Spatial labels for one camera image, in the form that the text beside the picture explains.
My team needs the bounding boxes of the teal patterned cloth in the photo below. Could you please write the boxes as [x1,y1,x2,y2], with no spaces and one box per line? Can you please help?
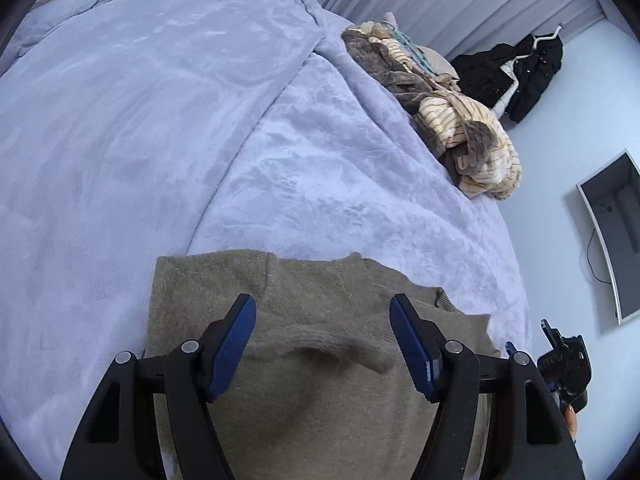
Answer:
[392,30,433,78]

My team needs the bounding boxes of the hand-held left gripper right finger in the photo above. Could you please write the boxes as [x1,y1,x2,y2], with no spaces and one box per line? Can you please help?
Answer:
[389,294,586,480]

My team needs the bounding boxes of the grey curtain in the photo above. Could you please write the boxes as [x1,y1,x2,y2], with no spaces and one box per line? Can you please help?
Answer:
[167,0,608,61]

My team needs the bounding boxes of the white-framed monitor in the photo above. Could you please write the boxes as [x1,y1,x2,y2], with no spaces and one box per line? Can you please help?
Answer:
[576,149,640,326]

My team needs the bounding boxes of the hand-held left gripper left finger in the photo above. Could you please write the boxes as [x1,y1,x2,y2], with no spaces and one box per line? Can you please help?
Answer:
[60,293,258,480]

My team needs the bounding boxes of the beige pillow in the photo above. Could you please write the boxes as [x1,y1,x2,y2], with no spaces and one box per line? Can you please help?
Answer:
[417,45,461,83]

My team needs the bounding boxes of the tan knit sweater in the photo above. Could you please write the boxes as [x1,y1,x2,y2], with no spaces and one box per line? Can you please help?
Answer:
[145,249,503,480]

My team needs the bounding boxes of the lavender plush blanket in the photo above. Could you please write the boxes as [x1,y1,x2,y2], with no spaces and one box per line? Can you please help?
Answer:
[0,0,533,461]

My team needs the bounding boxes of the cream striped fuzzy garment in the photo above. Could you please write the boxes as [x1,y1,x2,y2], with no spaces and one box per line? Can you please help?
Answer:
[414,94,522,202]

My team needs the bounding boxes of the black jacket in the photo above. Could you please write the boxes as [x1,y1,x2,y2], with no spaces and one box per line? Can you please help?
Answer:
[450,34,565,125]

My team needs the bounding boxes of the white clothes hanger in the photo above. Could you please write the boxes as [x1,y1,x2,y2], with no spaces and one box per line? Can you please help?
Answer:
[495,22,565,116]

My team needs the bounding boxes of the black cable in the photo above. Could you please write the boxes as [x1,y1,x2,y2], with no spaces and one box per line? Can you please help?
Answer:
[586,227,617,287]

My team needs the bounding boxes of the brown fuzzy garment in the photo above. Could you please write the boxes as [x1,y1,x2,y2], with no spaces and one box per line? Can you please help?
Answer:
[341,27,463,181]

